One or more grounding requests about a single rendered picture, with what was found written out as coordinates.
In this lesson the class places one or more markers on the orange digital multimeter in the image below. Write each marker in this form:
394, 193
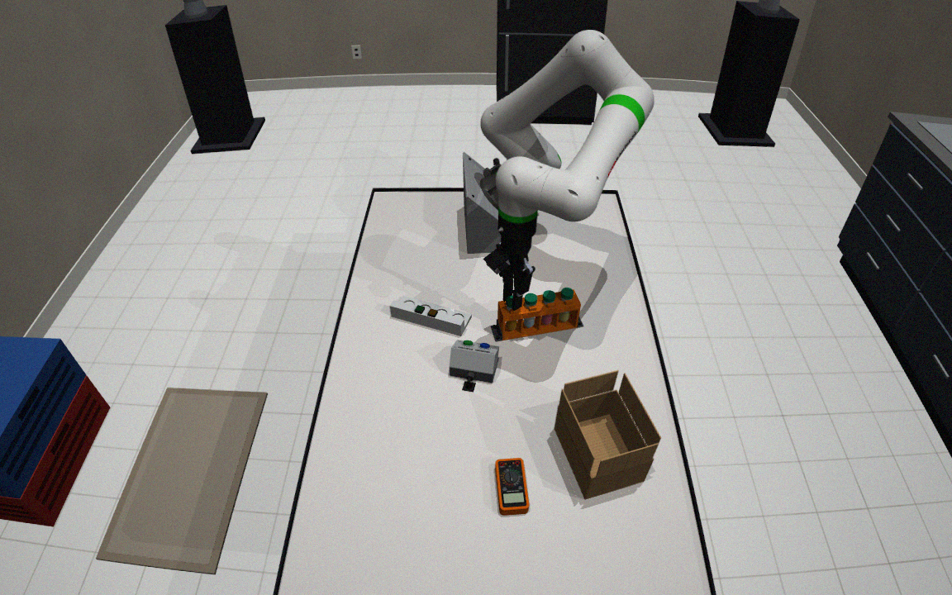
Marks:
511, 487

